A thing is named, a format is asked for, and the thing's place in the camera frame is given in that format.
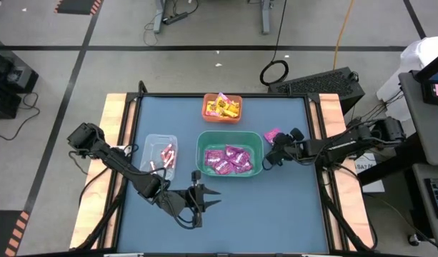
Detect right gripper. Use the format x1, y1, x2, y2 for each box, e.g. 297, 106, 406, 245
267, 132, 307, 166

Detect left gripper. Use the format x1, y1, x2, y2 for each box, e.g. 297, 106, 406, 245
156, 183, 222, 229

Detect teal plastic bin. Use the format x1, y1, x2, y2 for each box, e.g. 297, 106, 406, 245
196, 130, 265, 178

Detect orange plastic bin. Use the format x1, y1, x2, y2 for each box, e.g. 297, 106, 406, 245
201, 93, 244, 125

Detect wooden side board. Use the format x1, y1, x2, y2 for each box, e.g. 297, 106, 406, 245
69, 93, 137, 250
309, 93, 375, 251

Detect black computer tower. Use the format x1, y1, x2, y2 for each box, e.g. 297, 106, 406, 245
267, 66, 366, 115

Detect clear plastic bin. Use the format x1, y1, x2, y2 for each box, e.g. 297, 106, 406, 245
139, 133, 179, 182

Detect white paper sheet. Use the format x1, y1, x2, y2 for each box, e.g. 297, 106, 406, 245
354, 153, 386, 194

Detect grey desk leg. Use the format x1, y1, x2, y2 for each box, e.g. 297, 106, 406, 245
260, 0, 272, 36
153, 0, 166, 35

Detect grey desk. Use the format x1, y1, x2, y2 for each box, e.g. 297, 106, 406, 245
412, 162, 438, 251
398, 71, 438, 167

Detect black power strip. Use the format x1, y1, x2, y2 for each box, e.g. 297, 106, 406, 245
162, 11, 189, 26

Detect white plastic bag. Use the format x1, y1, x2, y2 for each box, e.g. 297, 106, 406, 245
376, 35, 438, 124

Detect black monitor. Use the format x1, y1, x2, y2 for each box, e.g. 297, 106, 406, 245
414, 49, 438, 108

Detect orange black hazard mat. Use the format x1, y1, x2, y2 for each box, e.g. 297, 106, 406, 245
54, 0, 104, 16
0, 209, 31, 257

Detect black equipment rack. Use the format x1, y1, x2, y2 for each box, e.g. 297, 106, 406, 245
0, 34, 40, 121

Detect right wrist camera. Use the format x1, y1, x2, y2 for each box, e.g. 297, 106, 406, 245
289, 127, 306, 143

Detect black cable with coil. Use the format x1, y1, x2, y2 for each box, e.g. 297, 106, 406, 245
259, 0, 290, 86

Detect yellow cable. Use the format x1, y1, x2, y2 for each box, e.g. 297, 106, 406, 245
332, 0, 355, 71

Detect black floor cable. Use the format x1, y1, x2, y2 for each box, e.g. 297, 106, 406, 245
381, 199, 438, 256
0, 91, 41, 142

